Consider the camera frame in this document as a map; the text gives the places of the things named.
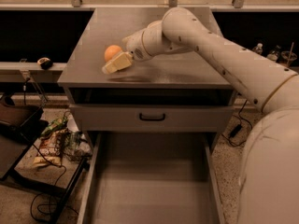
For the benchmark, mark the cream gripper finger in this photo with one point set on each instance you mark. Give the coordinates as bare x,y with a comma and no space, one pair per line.
118,62

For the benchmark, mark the open grey middle drawer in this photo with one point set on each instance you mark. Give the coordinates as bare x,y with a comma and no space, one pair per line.
151,178

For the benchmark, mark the green snack bag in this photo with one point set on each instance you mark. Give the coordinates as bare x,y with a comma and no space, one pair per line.
55,125

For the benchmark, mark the closed grey top drawer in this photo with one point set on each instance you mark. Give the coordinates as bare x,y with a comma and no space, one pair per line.
125,118

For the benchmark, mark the orange fruit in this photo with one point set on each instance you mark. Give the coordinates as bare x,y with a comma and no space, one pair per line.
111,51

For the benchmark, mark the snack chip bag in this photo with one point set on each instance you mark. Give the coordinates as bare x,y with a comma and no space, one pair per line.
50,151

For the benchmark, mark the black drawer handle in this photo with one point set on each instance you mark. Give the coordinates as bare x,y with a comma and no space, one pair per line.
149,118

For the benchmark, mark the grey drawer cabinet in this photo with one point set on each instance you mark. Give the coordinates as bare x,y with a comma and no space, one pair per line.
177,79

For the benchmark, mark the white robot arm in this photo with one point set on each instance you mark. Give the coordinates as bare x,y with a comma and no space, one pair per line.
269,177

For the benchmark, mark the clear water bottle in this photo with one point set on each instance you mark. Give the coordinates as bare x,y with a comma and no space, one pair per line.
258,48

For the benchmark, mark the black yellow tape measure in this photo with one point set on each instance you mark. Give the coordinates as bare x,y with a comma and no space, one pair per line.
45,63

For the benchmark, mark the plastic cup with straw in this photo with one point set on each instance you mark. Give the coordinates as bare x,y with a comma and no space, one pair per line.
287,57

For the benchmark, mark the clear bottle with label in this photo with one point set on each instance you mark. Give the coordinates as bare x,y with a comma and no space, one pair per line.
274,54

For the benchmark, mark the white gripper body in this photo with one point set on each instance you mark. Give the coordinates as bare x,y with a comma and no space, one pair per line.
135,47

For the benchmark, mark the black cart with tray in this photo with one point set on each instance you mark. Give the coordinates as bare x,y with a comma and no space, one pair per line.
21,125

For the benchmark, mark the grey side shelf left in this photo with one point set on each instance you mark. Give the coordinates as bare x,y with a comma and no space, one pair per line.
18,72

